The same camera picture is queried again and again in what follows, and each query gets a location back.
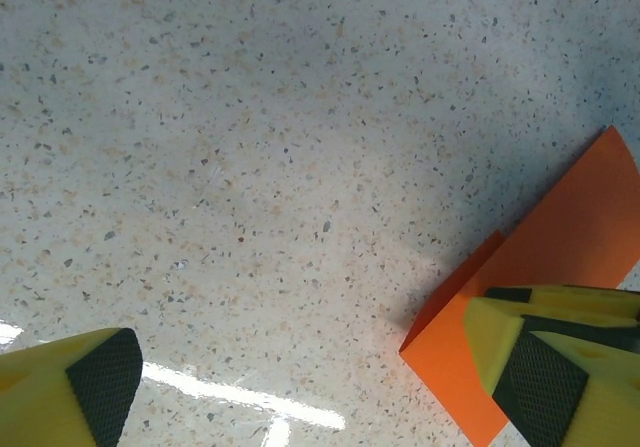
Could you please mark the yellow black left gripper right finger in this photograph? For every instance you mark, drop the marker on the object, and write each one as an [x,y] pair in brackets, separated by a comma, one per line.
[600,402]

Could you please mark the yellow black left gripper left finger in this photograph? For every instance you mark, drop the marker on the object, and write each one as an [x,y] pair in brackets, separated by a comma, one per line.
[40,397]

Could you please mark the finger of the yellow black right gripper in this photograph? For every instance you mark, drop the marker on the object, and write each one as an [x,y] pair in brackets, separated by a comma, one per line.
[580,304]
[492,347]

